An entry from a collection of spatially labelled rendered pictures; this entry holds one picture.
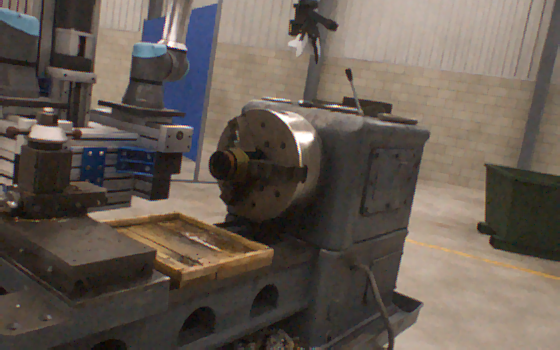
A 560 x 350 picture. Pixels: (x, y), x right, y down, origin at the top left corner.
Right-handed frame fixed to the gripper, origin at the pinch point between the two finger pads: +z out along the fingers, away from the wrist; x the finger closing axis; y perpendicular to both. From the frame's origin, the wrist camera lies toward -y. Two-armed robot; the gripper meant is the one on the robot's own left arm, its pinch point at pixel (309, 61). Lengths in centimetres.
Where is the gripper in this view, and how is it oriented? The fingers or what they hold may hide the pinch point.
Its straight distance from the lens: 172.8
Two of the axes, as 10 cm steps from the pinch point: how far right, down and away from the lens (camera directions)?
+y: -8.5, -1.1, 5.1
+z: -0.8, 9.9, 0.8
